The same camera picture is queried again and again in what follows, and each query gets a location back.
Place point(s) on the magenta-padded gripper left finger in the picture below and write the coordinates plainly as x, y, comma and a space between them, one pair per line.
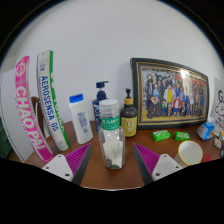
60, 165

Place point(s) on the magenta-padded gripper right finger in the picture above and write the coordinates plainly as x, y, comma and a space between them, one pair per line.
163, 165

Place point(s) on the clear green-labelled drink bottle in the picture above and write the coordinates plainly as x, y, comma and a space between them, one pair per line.
111, 136

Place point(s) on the white mug with yellow rim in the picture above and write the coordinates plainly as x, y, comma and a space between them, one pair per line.
190, 154

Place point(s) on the small green packet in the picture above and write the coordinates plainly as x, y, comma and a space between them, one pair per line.
161, 135
182, 136

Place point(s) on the white bottle with blue cap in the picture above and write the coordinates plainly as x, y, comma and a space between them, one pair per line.
81, 120

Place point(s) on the brown pump bottle, yellow label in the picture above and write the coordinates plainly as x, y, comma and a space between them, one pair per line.
128, 121

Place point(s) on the small floral packet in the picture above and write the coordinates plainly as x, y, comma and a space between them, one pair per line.
217, 142

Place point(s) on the green and white shuttlecock tube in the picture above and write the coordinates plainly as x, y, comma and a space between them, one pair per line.
50, 103

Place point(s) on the pink shuttlecock tube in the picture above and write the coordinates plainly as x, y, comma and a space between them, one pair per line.
28, 110

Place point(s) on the framed group picture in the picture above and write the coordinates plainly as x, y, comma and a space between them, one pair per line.
170, 95

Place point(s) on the dark blue pump bottle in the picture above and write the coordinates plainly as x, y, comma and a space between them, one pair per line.
98, 96

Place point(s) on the white printed paper gift bag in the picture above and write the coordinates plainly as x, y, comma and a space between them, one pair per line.
219, 103

